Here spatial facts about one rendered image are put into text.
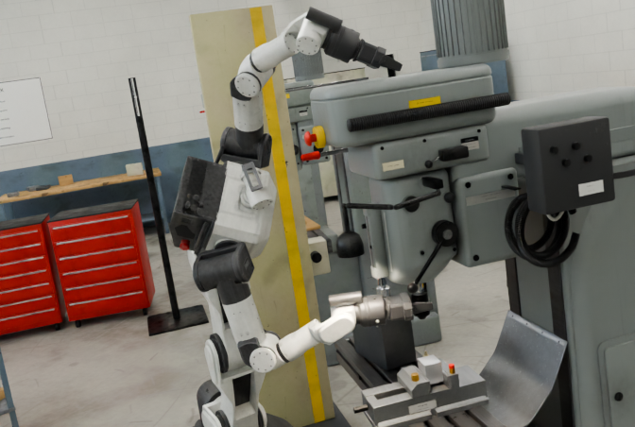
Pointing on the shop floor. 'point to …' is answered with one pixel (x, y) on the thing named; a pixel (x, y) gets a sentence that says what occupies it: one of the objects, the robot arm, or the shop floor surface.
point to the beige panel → (285, 163)
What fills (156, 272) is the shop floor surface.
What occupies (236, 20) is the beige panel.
